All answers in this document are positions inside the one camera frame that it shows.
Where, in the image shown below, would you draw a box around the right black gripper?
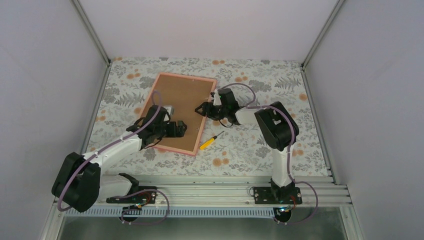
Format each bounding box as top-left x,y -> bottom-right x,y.
196,101 -> 229,121

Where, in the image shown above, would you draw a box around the pink picture frame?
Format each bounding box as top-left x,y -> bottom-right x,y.
139,72 -> 217,156

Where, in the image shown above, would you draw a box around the yellow handled screwdriver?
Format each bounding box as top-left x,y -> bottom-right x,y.
199,131 -> 224,150

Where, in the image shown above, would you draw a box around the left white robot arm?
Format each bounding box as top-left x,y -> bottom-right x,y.
51,105 -> 188,213

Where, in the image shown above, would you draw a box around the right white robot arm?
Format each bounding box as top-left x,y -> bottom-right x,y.
194,88 -> 299,204

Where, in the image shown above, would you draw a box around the floral patterned table mat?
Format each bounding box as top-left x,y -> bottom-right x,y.
87,57 -> 328,177

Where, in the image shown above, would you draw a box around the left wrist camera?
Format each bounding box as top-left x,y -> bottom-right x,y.
164,105 -> 175,119

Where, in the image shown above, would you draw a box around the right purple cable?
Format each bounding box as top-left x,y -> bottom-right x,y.
216,82 -> 320,226

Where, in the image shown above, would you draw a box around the purple cable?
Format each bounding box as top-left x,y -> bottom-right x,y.
56,90 -> 170,226
216,82 -> 320,226

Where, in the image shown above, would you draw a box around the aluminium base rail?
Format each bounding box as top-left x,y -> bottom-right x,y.
52,175 -> 354,220

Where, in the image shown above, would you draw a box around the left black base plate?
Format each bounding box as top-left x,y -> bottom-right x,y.
106,186 -> 157,205

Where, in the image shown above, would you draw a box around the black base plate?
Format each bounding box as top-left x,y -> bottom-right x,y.
106,186 -> 157,205
252,186 -> 303,205

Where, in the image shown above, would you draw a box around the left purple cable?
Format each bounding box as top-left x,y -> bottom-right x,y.
56,90 -> 170,226

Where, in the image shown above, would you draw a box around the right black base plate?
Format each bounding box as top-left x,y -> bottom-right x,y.
252,186 -> 303,205

